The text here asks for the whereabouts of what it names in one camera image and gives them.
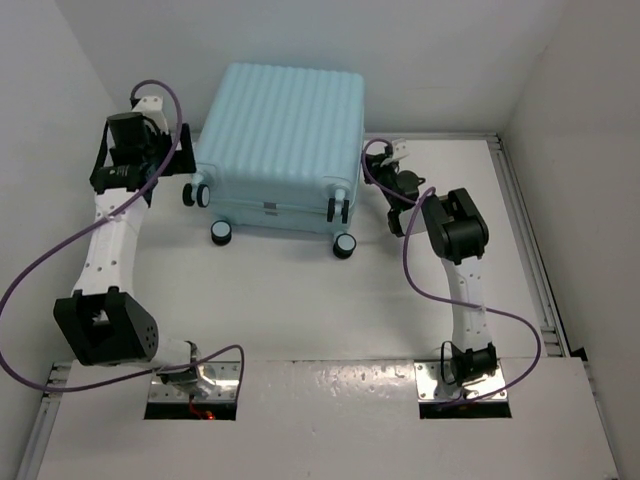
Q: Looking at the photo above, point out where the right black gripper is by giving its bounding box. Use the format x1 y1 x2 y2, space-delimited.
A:
360 154 399 211

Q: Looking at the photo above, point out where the light blue suitcase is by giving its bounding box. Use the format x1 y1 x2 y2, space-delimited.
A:
182 63 365 259

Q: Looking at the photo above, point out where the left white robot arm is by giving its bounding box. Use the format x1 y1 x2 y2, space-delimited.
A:
54 95 206 399

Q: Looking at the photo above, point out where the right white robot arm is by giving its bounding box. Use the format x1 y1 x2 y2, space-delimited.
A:
361 139 497 387

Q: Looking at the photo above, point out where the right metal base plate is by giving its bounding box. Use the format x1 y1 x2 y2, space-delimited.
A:
414 361 508 404

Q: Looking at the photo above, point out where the metal base plate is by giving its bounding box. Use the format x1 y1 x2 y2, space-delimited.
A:
414 361 508 404
147 362 243 404

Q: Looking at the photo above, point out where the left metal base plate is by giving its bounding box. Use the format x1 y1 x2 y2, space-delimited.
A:
147 362 243 404

